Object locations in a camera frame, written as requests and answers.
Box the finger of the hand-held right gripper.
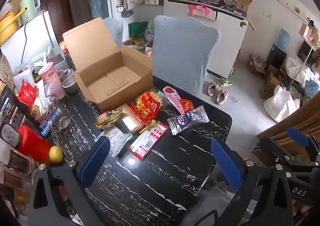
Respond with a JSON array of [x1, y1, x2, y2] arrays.
[[259, 137, 320, 170], [287, 127, 320, 161]]

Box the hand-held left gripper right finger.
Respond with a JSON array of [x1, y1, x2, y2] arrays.
[[180, 138, 293, 226]]

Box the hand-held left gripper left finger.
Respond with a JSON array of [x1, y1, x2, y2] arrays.
[[27, 136, 112, 226]]

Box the white printed snack packet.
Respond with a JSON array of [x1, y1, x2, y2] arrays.
[[101, 126, 133, 158]]

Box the yellow waffle snack packet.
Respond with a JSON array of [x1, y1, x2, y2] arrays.
[[95, 109, 123, 130]]

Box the gold paper box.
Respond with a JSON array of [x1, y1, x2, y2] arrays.
[[121, 104, 150, 133]]

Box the long red white snack packet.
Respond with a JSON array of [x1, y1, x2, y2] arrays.
[[127, 120, 169, 161]]

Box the purple silver snack packet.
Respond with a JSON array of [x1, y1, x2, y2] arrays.
[[167, 105, 210, 136]]

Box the small red orange snack packet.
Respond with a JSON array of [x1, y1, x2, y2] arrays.
[[179, 99, 194, 114]]

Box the red gold-print snack packet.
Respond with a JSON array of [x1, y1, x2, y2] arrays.
[[129, 91, 165, 127]]

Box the cardboard box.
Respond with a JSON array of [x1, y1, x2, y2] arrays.
[[62, 17, 153, 113]]

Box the rose print snack packet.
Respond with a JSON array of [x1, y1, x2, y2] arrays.
[[162, 86, 183, 114]]

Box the person's right hand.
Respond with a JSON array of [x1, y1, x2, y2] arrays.
[[294, 203, 313, 215]]

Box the wooden chair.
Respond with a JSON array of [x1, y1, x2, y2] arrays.
[[252, 91, 320, 167]]

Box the white plastic bag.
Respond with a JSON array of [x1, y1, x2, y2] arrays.
[[264, 86, 300, 123]]

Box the yellow lemon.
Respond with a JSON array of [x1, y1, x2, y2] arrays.
[[49, 146, 63, 164]]

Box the blue white tube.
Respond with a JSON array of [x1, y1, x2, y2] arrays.
[[40, 120, 54, 138]]

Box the clear glass measuring cup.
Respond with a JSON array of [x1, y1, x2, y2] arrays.
[[41, 96, 71, 132]]

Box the brown floor carton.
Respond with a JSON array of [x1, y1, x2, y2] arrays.
[[265, 65, 283, 87], [246, 54, 267, 75]]

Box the red plastic bottle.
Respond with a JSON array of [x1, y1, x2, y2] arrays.
[[17, 125, 54, 165]]

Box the pink fluffy slipper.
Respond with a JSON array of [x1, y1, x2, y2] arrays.
[[215, 89, 228, 105], [206, 81, 220, 96]]

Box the grain glass jar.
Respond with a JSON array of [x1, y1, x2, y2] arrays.
[[0, 145, 38, 175]]

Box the steel bowl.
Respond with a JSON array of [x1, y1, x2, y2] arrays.
[[62, 75, 80, 94]]

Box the pink panda paper cup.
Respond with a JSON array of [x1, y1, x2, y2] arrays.
[[42, 76, 66, 99]]

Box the black flat screen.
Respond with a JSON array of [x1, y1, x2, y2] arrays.
[[265, 44, 287, 69]]

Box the dark label jar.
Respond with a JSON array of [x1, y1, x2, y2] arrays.
[[0, 122, 22, 148]]

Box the red standing pouch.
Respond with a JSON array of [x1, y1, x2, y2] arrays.
[[17, 79, 38, 107]]

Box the blue water jug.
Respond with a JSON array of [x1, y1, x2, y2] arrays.
[[276, 28, 292, 52]]

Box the black printed box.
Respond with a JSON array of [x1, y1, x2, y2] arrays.
[[0, 86, 43, 137]]

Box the pink paper bag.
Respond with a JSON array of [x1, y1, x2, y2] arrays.
[[299, 23, 314, 40]]

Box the printed paper sheet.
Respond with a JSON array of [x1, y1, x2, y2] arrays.
[[13, 67, 34, 89]]

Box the white green printed pouch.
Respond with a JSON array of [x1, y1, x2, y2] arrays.
[[30, 51, 48, 65]]

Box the white cabinet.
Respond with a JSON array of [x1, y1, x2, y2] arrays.
[[163, 0, 250, 79]]

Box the woven round trivet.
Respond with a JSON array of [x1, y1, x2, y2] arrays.
[[1, 55, 13, 87]]

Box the white refrigerator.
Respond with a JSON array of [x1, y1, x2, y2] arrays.
[[0, 10, 64, 67]]

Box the green shopping bag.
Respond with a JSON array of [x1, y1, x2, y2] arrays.
[[128, 21, 148, 38]]

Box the small cardboard carton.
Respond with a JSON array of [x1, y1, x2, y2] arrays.
[[236, 0, 253, 13]]

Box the brown door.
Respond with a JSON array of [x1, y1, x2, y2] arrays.
[[40, 0, 74, 37]]

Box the pink ribbon bows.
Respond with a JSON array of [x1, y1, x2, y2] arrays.
[[187, 4, 213, 18]]

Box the yellow cooking pot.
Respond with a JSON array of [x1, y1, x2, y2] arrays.
[[0, 8, 27, 45]]

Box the green electric kettle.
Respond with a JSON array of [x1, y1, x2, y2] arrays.
[[19, 0, 41, 25]]

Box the wooden wall stick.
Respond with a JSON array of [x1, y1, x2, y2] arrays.
[[279, 0, 310, 23]]

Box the black power cable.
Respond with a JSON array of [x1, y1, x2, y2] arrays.
[[22, 25, 29, 60]]

